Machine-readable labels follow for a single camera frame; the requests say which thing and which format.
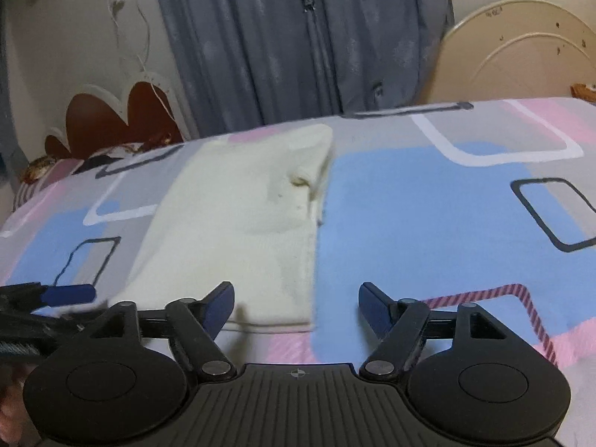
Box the white hanging cable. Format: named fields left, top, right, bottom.
left=106, top=0, right=178, bottom=122

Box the floral patterned pillow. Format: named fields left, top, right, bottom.
left=19, top=142, right=187, bottom=184

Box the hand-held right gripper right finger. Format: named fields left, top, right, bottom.
left=358, top=282, right=511, bottom=378

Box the person's left hand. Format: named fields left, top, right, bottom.
left=0, top=367, right=29, bottom=435

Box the grey blue curtain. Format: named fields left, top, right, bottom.
left=149, top=0, right=456, bottom=139

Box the red heart-shaped headboard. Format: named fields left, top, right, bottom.
left=45, top=73, right=193, bottom=160

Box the patterned pink blue grey bedsheet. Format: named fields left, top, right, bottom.
left=0, top=97, right=596, bottom=410

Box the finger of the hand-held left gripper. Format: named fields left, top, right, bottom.
left=0, top=304, right=111, bottom=339
left=0, top=282, right=98, bottom=310

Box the cream round headboard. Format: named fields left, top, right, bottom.
left=415, top=0, right=596, bottom=106

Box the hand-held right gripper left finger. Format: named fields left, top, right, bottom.
left=82, top=281, right=236, bottom=378

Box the cream knit sweater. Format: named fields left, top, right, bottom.
left=127, top=124, right=335, bottom=333

